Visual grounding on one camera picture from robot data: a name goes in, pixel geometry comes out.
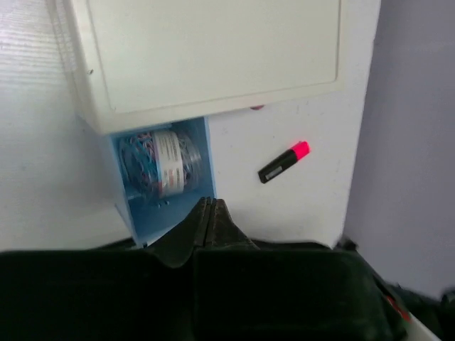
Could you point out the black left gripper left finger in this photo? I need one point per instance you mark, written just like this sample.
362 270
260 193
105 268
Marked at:
176 247

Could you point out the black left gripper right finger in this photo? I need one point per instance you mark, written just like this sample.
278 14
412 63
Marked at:
222 232

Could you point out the light blue small drawer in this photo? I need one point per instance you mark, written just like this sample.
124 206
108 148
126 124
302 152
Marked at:
148 220

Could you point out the clear jar of paper clips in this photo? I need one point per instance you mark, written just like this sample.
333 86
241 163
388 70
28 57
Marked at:
160 163

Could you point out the white mini drawer cabinet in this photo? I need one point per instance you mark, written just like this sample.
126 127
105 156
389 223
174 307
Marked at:
131 64

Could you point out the pink highlighter marker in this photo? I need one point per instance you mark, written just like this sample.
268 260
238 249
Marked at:
284 161

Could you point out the pink small drawer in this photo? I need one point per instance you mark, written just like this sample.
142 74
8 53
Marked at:
258 107

